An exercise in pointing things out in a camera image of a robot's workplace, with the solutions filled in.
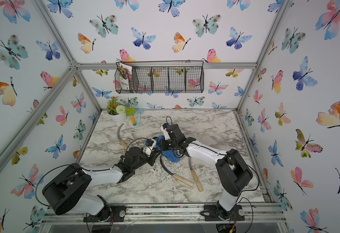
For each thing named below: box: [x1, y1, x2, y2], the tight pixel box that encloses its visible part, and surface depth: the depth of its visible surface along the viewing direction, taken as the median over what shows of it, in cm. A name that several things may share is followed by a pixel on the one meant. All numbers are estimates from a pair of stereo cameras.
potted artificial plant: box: [106, 96, 127, 124], surface depth 106 cm
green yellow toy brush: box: [125, 107, 137, 127], surface depth 116 cm
